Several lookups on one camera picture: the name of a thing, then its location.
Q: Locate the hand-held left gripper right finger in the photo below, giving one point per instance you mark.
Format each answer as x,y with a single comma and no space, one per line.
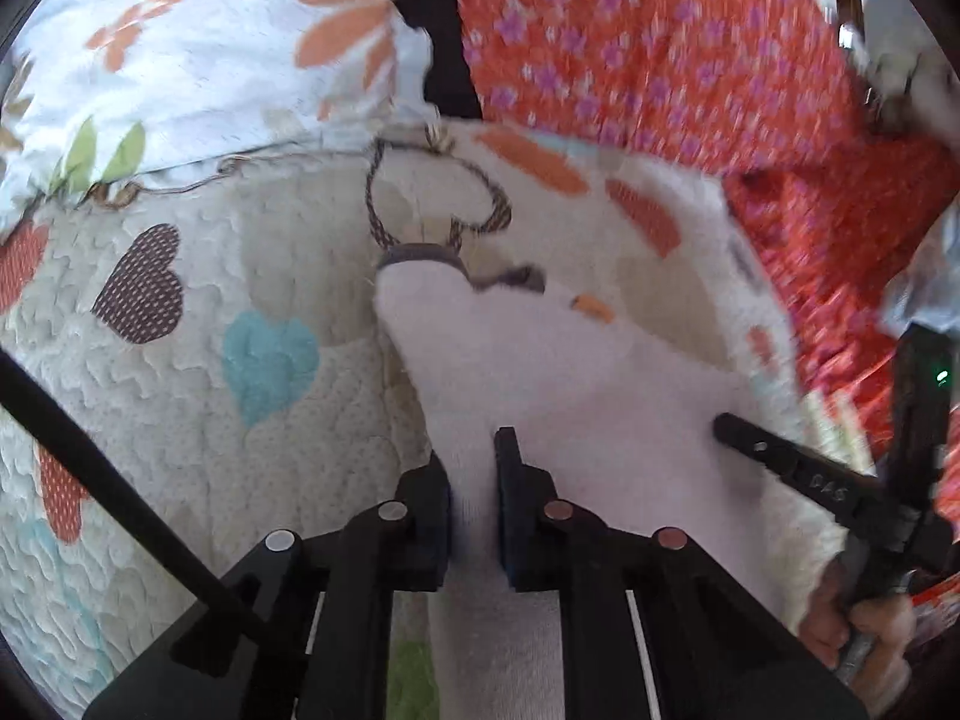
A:
504,514

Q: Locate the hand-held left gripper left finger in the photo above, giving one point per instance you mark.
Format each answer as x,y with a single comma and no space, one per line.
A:
442,521

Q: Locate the pink floral embroidered sweater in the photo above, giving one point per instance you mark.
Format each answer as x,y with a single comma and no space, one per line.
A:
585,390

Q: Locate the dark cloth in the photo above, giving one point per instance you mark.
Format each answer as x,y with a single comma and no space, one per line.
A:
442,52

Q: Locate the pale grey cloth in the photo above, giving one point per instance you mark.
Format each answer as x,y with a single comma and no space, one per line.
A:
915,90

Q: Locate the white floral pillow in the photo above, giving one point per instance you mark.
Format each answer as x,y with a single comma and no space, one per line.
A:
225,52

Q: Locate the person's right hand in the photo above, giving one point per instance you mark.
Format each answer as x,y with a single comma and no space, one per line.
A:
877,634

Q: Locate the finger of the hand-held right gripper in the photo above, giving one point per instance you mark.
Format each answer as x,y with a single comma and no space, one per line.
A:
795,469

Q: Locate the orange floral cloth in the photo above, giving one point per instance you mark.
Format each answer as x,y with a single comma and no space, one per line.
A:
637,52

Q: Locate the quilted heart print blanket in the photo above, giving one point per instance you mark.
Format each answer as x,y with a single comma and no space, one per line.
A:
187,390

